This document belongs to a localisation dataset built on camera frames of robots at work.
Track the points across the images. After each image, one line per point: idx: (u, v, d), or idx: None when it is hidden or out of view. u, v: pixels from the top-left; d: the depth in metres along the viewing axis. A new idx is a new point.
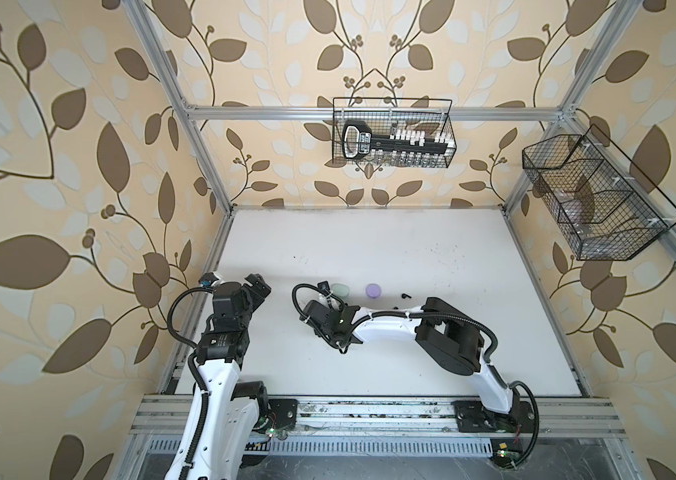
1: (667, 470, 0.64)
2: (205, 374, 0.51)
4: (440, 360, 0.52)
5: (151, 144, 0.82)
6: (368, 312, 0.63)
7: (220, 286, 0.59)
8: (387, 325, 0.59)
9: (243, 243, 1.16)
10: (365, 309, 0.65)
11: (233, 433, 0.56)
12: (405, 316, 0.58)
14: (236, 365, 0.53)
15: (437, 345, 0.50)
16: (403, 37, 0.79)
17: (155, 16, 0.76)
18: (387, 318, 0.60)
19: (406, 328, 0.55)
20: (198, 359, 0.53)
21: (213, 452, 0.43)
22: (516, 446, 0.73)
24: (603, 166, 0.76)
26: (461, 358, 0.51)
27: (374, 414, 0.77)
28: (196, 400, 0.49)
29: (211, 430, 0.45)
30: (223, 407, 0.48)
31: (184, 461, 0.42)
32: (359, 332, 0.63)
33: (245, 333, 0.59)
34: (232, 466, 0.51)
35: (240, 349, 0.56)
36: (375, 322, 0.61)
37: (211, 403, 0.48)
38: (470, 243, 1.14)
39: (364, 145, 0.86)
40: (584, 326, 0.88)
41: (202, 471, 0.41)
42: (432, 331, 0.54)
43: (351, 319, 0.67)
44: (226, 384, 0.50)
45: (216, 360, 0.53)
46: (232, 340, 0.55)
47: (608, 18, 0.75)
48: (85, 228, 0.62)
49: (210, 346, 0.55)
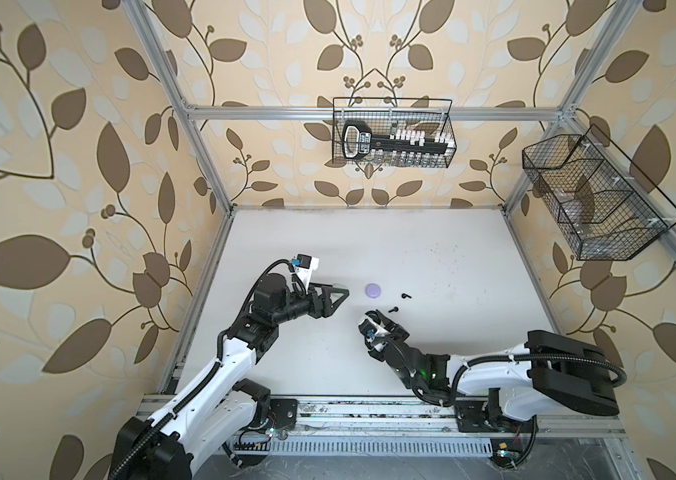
1: (667, 470, 0.64)
2: (226, 347, 0.55)
4: (570, 406, 0.44)
5: (151, 144, 0.82)
6: (464, 361, 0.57)
7: (267, 279, 0.60)
8: (490, 371, 0.52)
9: (243, 243, 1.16)
10: (459, 357, 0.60)
11: (221, 418, 0.57)
12: (509, 359, 0.51)
14: (254, 355, 0.55)
15: (565, 387, 0.43)
16: (403, 37, 0.79)
17: (155, 16, 0.76)
18: (487, 365, 0.53)
19: (515, 374, 0.48)
20: (227, 333, 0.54)
21: (195, 418, 0.44)
22: (516, 446, 0.73)
24: (603, 166, 0.76)
26: (597, 397, 0.43)
27: (374, 414, 0.77)
28: (207, 365, 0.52)
29: (205, 396, 0.47)
30: (225, 383, 0.50)
31: (171, 409, 0.45)
32: (467, 388, 0.56)
33: (275, 329, 0.60)
34: (204, 448, 0.50)
35: (264, 345, 0.58)
36: (474, 371, 0.55)
37: (215, 374, 0.50)
38: (470, 244, 1.13)
39: (363, 145, 0.86)
40: (584, 325, 0.88)
41: (177, 428, 0.42)
42: (551, 372, 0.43)
43: (447, 373, 0.60)
44: (238, 366, 0.52)
45: (241, 340, 0.56)
46: (261, 334, 0.58)
47: (609, 17, 0.75)
48: (85, 228, 0.62)
49: (241, 328, 0.59)
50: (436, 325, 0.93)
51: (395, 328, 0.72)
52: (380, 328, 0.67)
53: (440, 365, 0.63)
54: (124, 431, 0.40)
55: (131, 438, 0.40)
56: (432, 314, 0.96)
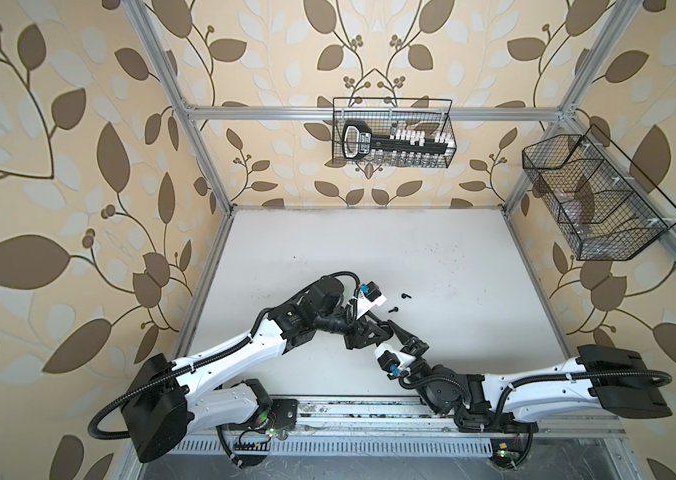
1: (667, 470, 0.64)
2: (261, 326, 0.54)
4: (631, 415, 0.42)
5: (151, 144, 0.82)
6: (508, 382, 0.55)
7: (328, 280, 0.59)
8: (545, 392, 0.50)
9: (243, 244, 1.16)
10: (497, 377, 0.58)
11: (225, 400, 0.57)
12: (567, 378, 0.48)
14: (283, 345, 0.53)
15: (622, 403, 0.42)
16: (403, 37, 0.79)
17: (155, 16, 0.76)
18: (538, 385, 0.51)
19: (572, 393, 0.47)
20: (269, 312, 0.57)
21: (207, 381, 0.44)
22: (516, 446, 0.73)
24: (603, 166, 0.76)
26: (655, 406, 0.43)
27: (373, 414, 0.77)
28: (239, 336, 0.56)
29: (223, 366, 0.47)
30: (247, 359, 0.49)
31: (192, 363, 0.45)
32: (511, 409, 0.53)
33: (311, 329, 0.58)
34: (203, 417, 0.50)
35: (295, 339, 0.55)
36: (520, 392, 0.52)
37: (243, 347, 0.50)
38: (470, 244, 1.13)
39: (363, 145, 0.86)
40: (584, 326, 0.88)
41: (188, 382, 0.43)
42: (603, 391, 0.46)
43: (486, 396, 0.56)
44: (265, 347, 0.51)
45: (277, 327, 0.55)
46: (297, 328, 0.56)
47: (608, 17, 0.75)
48: (85, 228, 0.62)
49: (283, 314, 0.58)
50: (437, 325, 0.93)
51: (414, 347, 0.65)
52: (401, 357, 0.63)
53: (475, 387, 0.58)
54: (147, 366, 0.43)
55: (151, 372, 0.42)
56: (432, 314, 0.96)
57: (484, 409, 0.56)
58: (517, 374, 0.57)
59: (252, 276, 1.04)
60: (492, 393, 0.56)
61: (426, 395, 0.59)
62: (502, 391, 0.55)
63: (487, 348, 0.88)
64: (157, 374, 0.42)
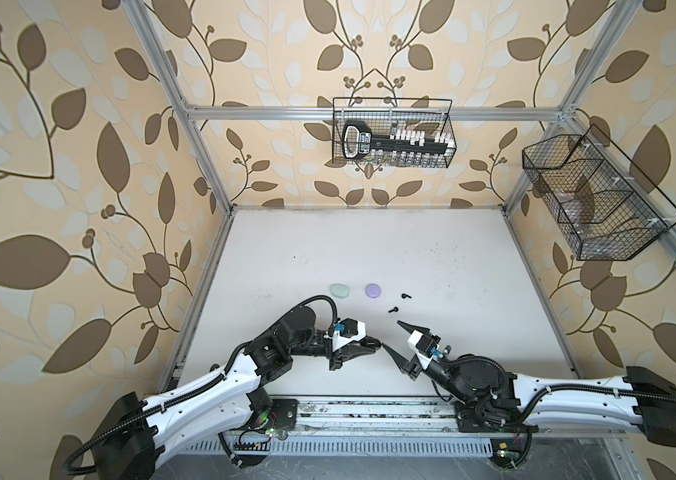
1: (667, 470, 0.64)
2: (236, 361, 0.55)
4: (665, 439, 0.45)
5: (151, 144, 0.82)
6: (546, 385, 0.56)
7: (298, 311, 0.59)
8: (583, 399, 0.51)
9: (243, 244, 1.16)
10: (531, 379, 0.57)
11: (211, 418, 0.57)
12: (614, 392, 0.50)
14: (260, 379, 0.55)
15: (671, 425, 0.44)
16: (403, 37, 0.79)
17: (155, 16, 0.76)
18: (582, 393, 0.52)
19: (613, 407, 0.49)
20: (245, 348, 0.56)
21: (177, 420, 0.45)
22: (516, 446, 0.73)
24: (603, 166, 0.76)
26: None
27: (374, 414, 0.77)
28: (212, 372, 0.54)
29: (195, 403, 0.48)
30: (219, 396, 0.50)
31: (162, 402, 0.46)
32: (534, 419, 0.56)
33: (287, 362, 0.62)
34: (181, 442, 0.51)
35: (270, 374, 0.57)
36: (559, 397, 0.53)
37: (215, 385, 0.51)
38: (470, 244, 1.13)
39: (364, 145, 0.86)
40: (584, 325, 0.88)
41: (160, 422, 0.44)
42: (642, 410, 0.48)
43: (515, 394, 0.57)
44: (239, 383, 0.53)
45: (252, 362, 0.56)
46: (273, 362, 0.58)
47: (608, 17, 0.75)
48: (85, 228, 0.62)
49: (258, 350, 0.59)
50: (437, 325, 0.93)
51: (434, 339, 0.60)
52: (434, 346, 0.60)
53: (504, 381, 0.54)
54: (120, 405, 0.44)
55: (122, 412, 0.43)
56: (432, 314, 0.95)
57: (511, 406, 0.57)
58: (553, 380, 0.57)
59: (252, 276, 1.04)
60: (524, 392, 0.57)
61: (453, 389, 0.60)
62: (538, 393, 0.56)
63: (488, 348, 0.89)
64: (127, 414, 0.43)
